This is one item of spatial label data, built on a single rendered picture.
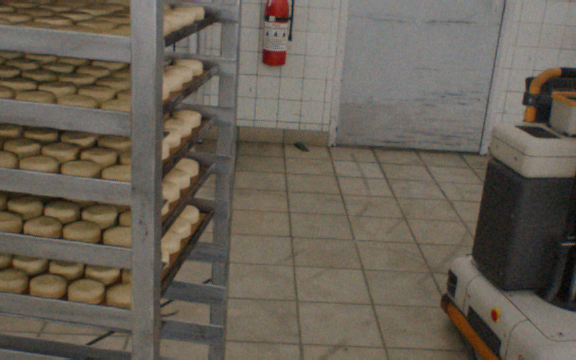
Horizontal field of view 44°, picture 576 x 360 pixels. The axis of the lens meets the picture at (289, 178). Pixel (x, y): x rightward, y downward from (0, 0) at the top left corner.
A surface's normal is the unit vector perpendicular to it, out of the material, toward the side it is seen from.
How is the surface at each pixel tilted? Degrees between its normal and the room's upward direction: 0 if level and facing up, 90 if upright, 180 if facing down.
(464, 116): 90
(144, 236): 90
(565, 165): 90
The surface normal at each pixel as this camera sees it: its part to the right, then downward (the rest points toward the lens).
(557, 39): 0.04, 0.34
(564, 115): -0.98, 0.04
